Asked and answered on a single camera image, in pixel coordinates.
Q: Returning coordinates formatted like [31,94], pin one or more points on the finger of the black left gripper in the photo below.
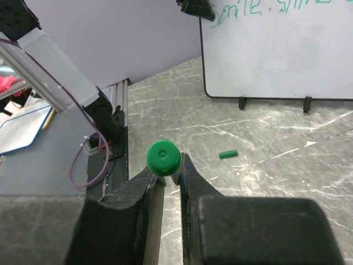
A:
[198,8]

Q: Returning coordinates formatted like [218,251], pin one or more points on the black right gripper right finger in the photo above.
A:
[217,229]

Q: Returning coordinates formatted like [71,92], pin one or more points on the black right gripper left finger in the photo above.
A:
[123,227]

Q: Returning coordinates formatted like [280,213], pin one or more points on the green marker cap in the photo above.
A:
[228,154]

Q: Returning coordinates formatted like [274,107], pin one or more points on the white marker pen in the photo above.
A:
[164,159]

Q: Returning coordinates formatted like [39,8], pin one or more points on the white whiteboard with black frame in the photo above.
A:
[278,50]

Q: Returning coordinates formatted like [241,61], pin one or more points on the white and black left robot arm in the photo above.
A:
[83,44]

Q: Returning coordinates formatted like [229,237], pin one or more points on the white paper with blue border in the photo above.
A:
[21,130]

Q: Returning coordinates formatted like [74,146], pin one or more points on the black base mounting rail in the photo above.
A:
[116,173]

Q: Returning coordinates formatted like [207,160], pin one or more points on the pink object behind frame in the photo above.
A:
[5,82]

